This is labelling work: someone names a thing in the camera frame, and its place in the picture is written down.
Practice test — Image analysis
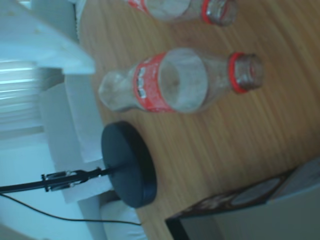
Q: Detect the thin black wire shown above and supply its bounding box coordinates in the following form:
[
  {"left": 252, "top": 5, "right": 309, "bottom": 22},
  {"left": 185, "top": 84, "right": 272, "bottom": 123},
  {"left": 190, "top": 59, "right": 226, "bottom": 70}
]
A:
[{"left": 0, "top": 192, "right": 142, "bottom": 226}]

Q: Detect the clear tall Coke bottle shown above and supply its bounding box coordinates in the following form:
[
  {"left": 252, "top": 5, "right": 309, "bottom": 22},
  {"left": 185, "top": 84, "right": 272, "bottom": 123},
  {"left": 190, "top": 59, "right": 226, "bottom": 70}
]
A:
[{"left": 98, "top": 47, "right": 265, "bottom": 115}]

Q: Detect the black round camera stand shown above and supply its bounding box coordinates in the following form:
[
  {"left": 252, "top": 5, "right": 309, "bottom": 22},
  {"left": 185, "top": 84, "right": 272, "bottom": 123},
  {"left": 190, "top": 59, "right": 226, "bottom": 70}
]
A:
[{"left": 0, "top": 121, "right": 159, "bottom": 209}]

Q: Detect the clear contour Coca-Cola bottle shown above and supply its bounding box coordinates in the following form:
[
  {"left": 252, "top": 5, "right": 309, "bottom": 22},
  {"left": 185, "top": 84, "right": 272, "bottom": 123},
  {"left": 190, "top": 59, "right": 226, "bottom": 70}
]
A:
[{"left": 126, "top": 0, "right": 238, "bottom": 27}]

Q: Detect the grey cardboard box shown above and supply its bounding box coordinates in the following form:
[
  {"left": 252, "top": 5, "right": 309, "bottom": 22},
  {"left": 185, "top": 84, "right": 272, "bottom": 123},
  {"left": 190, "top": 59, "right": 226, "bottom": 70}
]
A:
[{"left": 164, "top": 156, "right": 320, "bottom": 240}]

